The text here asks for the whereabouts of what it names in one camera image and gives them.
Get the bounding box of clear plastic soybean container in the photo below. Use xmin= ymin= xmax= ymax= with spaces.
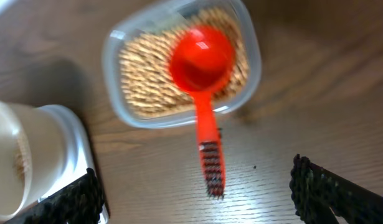
xmin=102 ymin=0 xmax=262 ymax=129

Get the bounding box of red plastic measuring scoop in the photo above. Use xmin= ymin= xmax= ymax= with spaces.
xmin=169 ymin=26 xmax=235 ymax=198

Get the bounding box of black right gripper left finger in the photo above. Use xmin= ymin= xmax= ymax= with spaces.
xmin=5 ymin=168 xmax=105 ymax=224

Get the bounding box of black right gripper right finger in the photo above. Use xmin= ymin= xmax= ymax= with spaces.
xmin=290 ymin=154 xmax=383 ymax=224

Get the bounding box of cream round bowl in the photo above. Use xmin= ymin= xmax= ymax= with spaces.
xmin=0 ymin=101 xmax=67 ymax=222

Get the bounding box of soybeans pile in bowl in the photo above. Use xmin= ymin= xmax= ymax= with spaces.
xmin=13 ymin=138 xmax=30 ymax=185

